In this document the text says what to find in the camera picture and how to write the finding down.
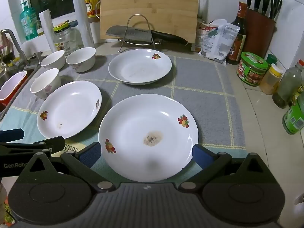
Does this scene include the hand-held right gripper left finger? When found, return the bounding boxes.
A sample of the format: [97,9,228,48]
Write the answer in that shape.
[18,142,114,192]

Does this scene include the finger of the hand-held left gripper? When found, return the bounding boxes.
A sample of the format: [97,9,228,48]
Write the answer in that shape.
[0,128,25,143]
[0,136,66,158]

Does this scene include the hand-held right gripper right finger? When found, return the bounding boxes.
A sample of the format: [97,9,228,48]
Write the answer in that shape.
[178,144,277,193]

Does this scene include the white plate with small stain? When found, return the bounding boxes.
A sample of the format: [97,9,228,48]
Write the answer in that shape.
[36,80,102,139]

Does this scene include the white plate with large stain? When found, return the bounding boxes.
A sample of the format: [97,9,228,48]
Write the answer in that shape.
[98,94,199,182]

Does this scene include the white flower-print bowl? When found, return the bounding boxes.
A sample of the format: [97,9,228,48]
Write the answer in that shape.
[30,68,61,100]
[40,50,65,70]
[66,47,97,73]

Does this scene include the white fruit-print plate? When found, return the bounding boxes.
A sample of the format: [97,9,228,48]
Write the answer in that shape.
[108,48,172,85]

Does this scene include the red and white basin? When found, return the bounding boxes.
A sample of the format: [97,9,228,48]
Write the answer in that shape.
[0,71,28,107]

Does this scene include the grey checked dish mat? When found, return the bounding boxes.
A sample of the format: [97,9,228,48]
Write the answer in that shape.
[0,52,248,181]

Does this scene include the steel sink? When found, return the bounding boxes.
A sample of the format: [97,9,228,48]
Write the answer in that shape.
[0,62,42,121]

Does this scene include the metal faucet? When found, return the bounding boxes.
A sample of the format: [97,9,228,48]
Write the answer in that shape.
[1,29,30,65]

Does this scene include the green-lid sauce jar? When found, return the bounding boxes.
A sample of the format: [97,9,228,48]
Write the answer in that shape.
[237,51,270,87]

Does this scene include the green plastic bottle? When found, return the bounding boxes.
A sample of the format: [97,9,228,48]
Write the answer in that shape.
[282,83,304,135]

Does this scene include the glass jar with green lid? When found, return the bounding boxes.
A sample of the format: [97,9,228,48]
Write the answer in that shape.
[53,22,79,57]

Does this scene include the yellow-lid spice jar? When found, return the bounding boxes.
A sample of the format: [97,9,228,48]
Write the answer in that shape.
[259,63,284,95]

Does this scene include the glass bottle with yellow cap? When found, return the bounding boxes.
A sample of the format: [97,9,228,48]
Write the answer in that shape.
[272,59,304,109]

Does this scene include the green dish soap dispenser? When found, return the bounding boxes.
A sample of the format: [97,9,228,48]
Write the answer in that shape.
[19,2,39,41]

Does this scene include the white seasoning packet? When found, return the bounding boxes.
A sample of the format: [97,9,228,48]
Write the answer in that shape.
[199,24,240,65]

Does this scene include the green-cap bottle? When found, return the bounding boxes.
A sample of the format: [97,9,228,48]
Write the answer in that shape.
[265,54,278,66]

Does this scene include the dark soy sauce bottle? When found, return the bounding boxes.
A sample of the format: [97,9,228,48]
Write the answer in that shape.
[226,1,248,65]

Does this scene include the red-print packet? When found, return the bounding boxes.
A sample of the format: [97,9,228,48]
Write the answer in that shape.
[197,18,222,53]

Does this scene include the tall plastic wrap roll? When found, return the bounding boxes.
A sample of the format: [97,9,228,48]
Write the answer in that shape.
[70,0,94,48]

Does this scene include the brown knife block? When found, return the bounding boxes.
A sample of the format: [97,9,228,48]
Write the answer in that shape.
[242,7,277,60]

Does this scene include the cooking oil bottle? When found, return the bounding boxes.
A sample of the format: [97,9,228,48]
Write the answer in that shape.
[84,0,102,23]

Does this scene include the bamboo cutting board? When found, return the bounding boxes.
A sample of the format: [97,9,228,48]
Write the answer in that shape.
[99,0,200,47]

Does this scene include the black kitchen scissors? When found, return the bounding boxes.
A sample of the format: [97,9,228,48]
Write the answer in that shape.
[269,0,283,21]

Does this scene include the black-handled cleaver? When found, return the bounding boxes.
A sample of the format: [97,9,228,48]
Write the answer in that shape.
[105,25,188,47]

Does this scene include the metal wire rack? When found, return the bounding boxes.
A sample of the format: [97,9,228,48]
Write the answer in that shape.
[118,14,162,53]

